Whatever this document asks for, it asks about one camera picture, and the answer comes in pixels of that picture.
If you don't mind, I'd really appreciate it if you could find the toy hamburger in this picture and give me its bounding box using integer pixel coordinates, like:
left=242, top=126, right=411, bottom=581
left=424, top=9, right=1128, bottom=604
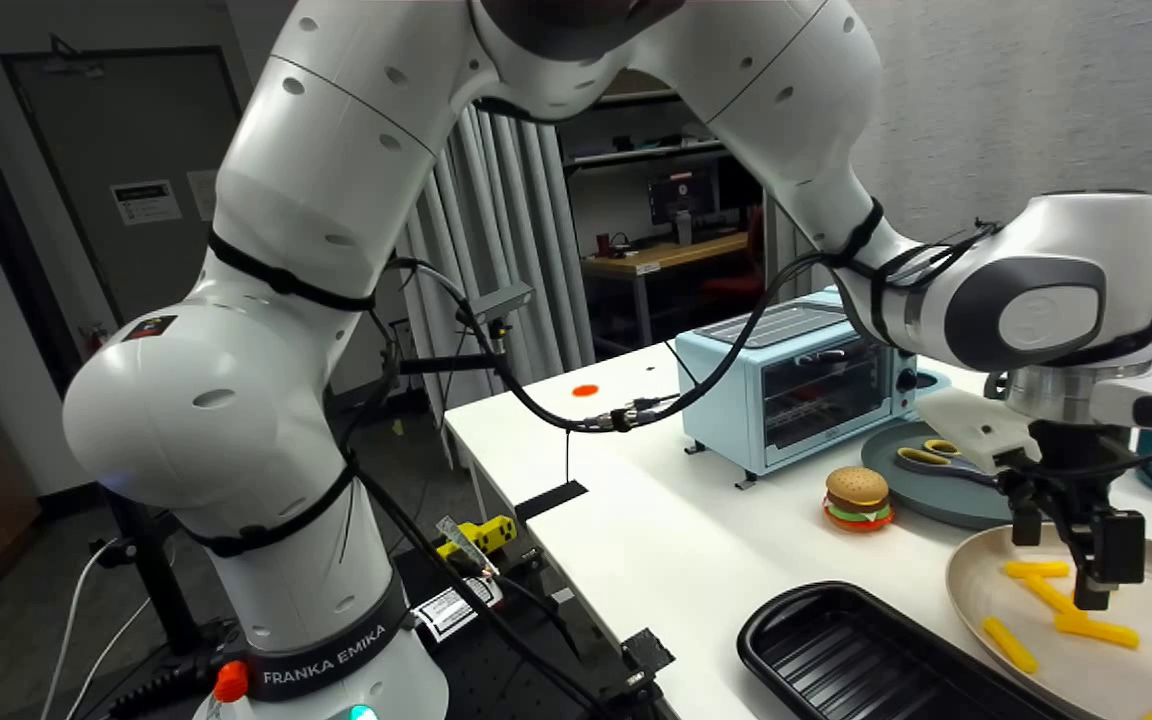
left=822, top=462, right=897, bottom=531

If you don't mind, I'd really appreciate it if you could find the grey-blue round plate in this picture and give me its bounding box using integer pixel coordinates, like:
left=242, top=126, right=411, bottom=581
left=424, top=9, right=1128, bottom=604
left=859, top=419, right=1012, bottom=527

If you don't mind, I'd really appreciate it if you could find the yellow clamp tool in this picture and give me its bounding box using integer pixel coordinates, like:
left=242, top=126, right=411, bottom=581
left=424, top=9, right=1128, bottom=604
left=436, top=515, right=520, bottom=562

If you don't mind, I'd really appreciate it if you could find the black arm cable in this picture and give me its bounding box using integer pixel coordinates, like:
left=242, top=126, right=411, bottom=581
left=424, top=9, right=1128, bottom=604
left=386, top=196, right=1007, bottom=436

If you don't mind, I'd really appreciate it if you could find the beige round plate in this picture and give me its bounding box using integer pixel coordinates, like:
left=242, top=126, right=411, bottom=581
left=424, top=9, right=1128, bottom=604
left=943, top=527, right=1152, bottom=720

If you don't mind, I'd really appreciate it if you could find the black plastic tray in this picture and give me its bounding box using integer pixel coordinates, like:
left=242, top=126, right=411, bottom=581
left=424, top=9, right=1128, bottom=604
left=736, top=581, right=1090, bottom=720

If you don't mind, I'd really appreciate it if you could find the light blue toaster oven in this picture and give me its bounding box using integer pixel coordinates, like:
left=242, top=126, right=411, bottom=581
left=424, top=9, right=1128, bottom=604
left=683, top=289, right=936, bottom=478

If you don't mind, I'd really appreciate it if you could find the wooden desk in background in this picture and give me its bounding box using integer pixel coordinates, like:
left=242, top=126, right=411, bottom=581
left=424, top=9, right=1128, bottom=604
left=583, top=231, right=749, bottom=351

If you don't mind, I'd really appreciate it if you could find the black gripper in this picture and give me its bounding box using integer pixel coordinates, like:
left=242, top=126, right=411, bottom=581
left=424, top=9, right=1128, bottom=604
left=996, top=419, right=1142, bottom=613

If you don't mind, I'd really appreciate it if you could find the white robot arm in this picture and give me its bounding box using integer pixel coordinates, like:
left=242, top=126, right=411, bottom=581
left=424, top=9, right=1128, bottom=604
left=64, top=0, right=1152, bottom=720

